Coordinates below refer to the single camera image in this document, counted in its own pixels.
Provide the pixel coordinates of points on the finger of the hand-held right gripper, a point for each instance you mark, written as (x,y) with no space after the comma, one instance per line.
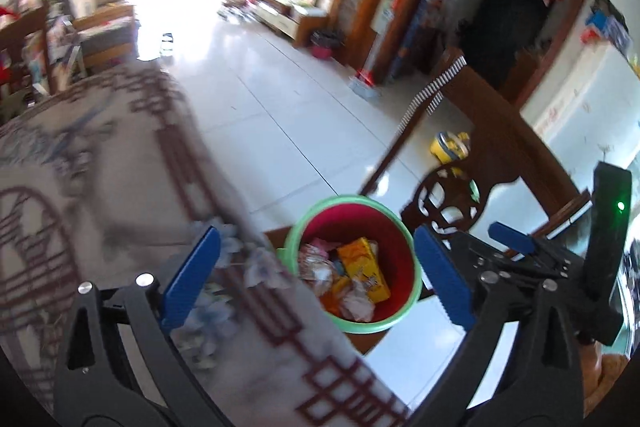
(510,237)
(500,259)

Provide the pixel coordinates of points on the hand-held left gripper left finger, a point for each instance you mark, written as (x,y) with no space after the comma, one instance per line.
(192,272)

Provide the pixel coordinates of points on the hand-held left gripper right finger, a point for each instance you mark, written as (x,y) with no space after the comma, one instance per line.
(442,277)

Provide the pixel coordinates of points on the green bucket with red inside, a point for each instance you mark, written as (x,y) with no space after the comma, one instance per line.
(400,267)

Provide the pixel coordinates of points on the yellow orange snack box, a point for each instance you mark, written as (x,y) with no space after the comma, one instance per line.
(362,267)

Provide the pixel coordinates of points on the orange snack bag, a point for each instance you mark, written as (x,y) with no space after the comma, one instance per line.
(332,302)

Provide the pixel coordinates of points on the red white paper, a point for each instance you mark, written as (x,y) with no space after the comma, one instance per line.
(315,267)

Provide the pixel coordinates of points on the person's right forearm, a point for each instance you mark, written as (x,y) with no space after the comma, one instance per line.
(612,377)

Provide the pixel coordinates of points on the carved wooden chair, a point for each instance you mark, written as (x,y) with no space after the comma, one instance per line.
(500,147)

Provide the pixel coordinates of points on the yellow blue toy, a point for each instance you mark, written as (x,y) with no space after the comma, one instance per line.
(447,149)

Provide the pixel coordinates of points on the floral patterned tablecloth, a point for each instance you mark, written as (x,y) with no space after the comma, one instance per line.
(100,167)

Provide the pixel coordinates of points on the white floor mop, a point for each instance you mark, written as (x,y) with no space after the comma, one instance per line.
(362,84)

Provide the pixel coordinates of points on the blue box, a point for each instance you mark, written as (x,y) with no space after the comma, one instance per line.
(607,29)

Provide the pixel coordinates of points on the small black stool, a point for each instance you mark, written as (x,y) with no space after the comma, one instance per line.
(167,46)

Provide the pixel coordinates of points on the wooden bench with grey cushion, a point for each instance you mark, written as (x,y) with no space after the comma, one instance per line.
(107,42)

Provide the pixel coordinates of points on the small red waste bin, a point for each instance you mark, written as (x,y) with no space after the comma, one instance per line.
(325,49)

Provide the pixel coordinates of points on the bird painting on panel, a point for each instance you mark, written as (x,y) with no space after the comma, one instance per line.
(387,7)

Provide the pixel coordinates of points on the white storage rack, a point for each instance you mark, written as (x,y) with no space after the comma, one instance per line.
(60,42)

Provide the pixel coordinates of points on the long television cabinet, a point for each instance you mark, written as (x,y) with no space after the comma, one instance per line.
(280,14)

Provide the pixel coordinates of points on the red bag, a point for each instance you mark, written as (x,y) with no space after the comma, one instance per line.
(4,72)

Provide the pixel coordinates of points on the dark wooden chair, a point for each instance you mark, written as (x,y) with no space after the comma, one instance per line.
(25,27)

